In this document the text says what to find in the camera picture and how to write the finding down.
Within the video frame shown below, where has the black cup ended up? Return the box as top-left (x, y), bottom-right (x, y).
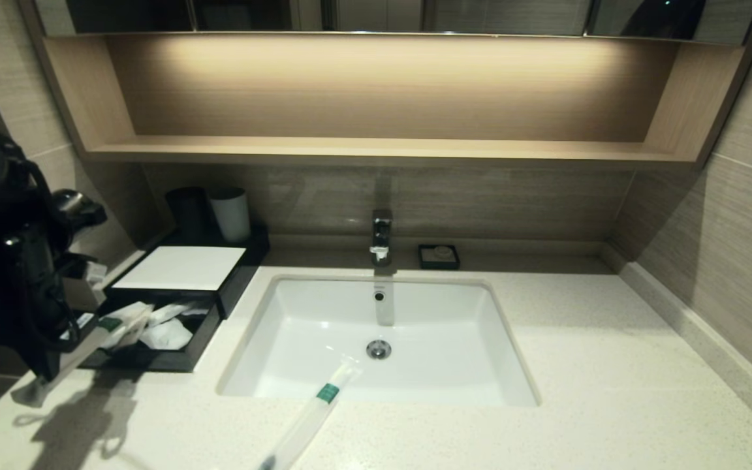
top-left (166, 187), bottom-right (212, 245)

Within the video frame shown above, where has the chrome faucet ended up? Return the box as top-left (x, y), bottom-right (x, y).
top-left (370, 209), bottom-right (394, 266)

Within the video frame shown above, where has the black soap dish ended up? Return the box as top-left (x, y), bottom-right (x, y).
top-left (418, 243), bottom-right (461, 270)

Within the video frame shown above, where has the white sink basin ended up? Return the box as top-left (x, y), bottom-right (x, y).
top-left (218, 275), bottom-right (540, 408)

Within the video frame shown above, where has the black amenity box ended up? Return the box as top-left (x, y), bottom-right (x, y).
top-left (105, 224), bottom-right (271, 321)

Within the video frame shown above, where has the white cup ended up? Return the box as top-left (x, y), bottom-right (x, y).
top-left (209, 187), bottom-right (251, 243)

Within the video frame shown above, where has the clear plastic amenity packet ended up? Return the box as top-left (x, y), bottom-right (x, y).
top-left (140, 319), bottom-right (194, 351)

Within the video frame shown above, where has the toothbrush packet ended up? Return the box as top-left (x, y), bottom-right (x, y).
top-left (257, 361), bottom-right (364, 470)
top-left (12, 302), bottom-right (153, 407)

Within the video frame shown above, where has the light wooden wall shelf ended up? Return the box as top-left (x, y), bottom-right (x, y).
top-left (18, 29), bottom-right (752, 172)

